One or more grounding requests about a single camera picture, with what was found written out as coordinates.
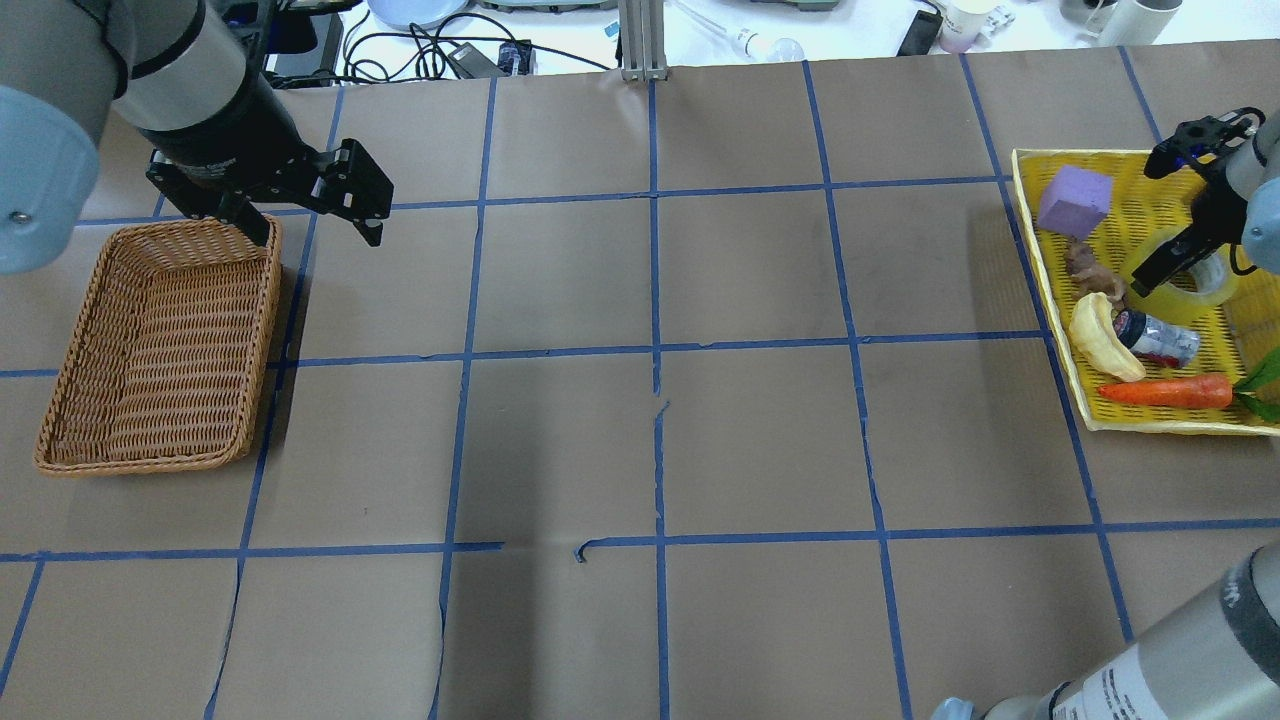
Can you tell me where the brown wicker basket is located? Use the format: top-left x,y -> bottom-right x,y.
33,217 -> 285,478

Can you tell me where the yellow tape roll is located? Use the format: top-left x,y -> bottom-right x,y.
1126,246 -> 1238,327

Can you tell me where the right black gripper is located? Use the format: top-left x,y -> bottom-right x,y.
1130,108 -> 1263,297

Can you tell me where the orange toy carrot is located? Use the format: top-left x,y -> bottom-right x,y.
1097,348 -> 1279,424

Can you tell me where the black power adapter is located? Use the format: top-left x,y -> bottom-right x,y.
268,12 -> 346,61

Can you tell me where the light blue plate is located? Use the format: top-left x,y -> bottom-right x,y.
365,0 -> 470,32

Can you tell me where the brown toy figure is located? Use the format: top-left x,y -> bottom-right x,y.
1064,240 -> 1126,310

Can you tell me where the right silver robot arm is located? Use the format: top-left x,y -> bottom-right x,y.
986,106 -> 1279,719

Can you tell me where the small printed can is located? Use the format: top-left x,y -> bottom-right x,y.
1112,309 -> 1201,369

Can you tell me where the white paper cup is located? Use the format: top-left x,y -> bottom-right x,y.
937,0 -> 1000,54

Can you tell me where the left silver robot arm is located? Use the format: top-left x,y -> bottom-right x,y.
1,1 -> 394,274

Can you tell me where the yellow plastic basket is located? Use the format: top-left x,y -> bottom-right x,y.
1010,149 -> 1277,437

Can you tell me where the yellow toy banana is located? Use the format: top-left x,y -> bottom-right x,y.
1068,292 -> 1146,382

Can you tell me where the purple foam block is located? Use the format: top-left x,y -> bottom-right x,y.
1036,165 -> 1115,241

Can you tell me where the aluminium frame post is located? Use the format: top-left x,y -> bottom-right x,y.
617,0 -> 669,82

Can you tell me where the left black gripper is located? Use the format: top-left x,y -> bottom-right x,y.
146,138 -> 396,247

